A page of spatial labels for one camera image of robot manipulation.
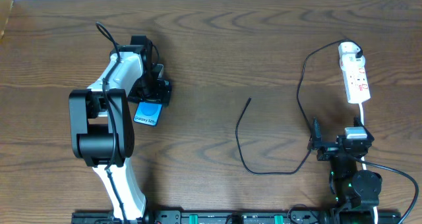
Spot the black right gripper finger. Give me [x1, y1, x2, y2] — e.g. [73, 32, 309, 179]
[312, 117, 322, 143]
[353, 116, 371, 135]

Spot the blue Galaxy smartphone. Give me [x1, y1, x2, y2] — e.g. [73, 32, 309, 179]
[133, 102, 162, 126]

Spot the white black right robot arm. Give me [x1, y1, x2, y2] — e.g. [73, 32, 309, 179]
[308, 117, 382, 223]

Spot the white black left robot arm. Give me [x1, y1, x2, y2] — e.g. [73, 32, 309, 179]
[69, 36, 172, 223]

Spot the white power strip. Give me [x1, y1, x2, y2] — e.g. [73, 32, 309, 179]
[340, 61, 371, 104]

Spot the brown cardboard panel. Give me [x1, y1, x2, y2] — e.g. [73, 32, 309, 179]
[0, 0, 14, 39]

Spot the black USB charging cable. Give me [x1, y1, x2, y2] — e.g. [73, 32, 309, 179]
[235, 39, 364, 176]

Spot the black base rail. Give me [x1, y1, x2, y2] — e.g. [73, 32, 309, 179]
[71, 210, 401, 224]

